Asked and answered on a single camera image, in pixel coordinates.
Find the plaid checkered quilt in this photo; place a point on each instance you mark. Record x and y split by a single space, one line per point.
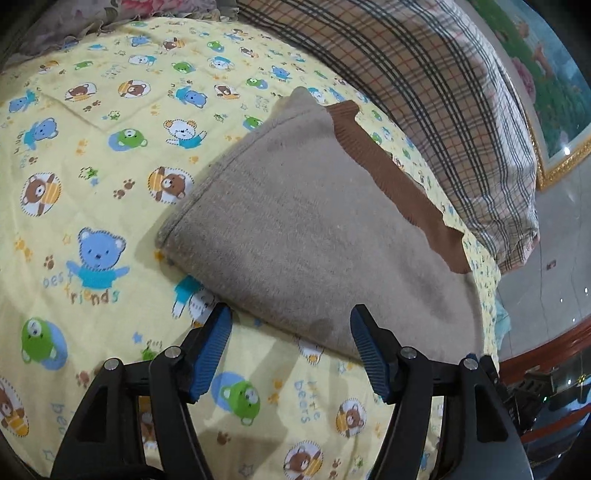
429 67

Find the beige knit sweater brown trim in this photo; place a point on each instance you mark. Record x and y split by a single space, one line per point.
307 217

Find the gold framed floral painting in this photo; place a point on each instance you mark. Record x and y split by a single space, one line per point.
556 94

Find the light blue cloth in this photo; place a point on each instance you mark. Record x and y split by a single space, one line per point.
502 324

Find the floral ruffled pillow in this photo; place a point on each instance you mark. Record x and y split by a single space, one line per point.
30 27

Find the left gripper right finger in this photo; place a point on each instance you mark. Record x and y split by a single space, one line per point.
478 439

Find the yellow cartoon bear bedsheet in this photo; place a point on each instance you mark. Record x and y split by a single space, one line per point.
97 143

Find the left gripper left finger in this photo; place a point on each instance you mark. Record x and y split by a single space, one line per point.
133 421

